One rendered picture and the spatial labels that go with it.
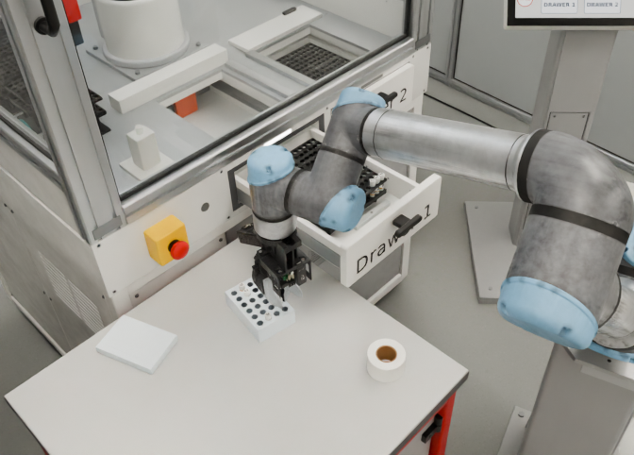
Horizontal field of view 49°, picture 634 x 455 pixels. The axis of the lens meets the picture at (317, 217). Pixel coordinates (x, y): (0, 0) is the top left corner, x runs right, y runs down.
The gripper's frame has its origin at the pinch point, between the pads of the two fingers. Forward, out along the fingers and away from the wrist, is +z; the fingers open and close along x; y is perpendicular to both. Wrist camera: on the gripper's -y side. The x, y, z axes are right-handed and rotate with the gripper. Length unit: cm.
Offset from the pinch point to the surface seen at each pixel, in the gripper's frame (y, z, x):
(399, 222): 6.1, -9.9, 25.1
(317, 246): -2.4, -4.7, 11.4
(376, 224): 5.3, -11.6, 20.1
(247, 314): -0.6, 1.4, -6.6
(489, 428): 17, 81, 56
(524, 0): -31, -20, 99
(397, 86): -34, -8, 59
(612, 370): 48, 5, 41
